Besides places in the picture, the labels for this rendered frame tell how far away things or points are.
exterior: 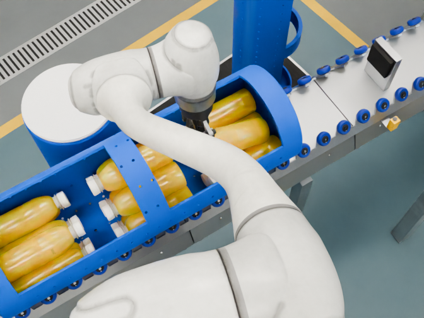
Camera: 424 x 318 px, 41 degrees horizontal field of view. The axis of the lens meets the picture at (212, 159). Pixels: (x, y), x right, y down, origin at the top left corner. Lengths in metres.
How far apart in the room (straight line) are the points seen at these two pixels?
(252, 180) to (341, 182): 1.99
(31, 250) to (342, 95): 1.05
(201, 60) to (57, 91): 0.81
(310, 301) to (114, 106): 0.53
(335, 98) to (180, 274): 1.29
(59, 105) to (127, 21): 1.59
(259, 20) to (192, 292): 1.66
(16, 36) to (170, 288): 2.82
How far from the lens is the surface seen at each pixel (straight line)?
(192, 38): 1.06
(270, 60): 2.39
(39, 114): 1.76
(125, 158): 1.40
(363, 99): 1.89
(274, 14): 2.17
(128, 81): 1.04
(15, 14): 3.49
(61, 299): 1.64
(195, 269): 0.66
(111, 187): 1.44
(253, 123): 1.51
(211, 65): 1.09
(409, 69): 2.00
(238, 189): 0.80
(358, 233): 2.69
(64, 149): 1.73
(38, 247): 1.44
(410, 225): 2.54
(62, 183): 1.62
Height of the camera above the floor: 2.47
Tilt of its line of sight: 63 degrees down
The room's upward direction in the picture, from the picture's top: 2 degrees counter-clockwise
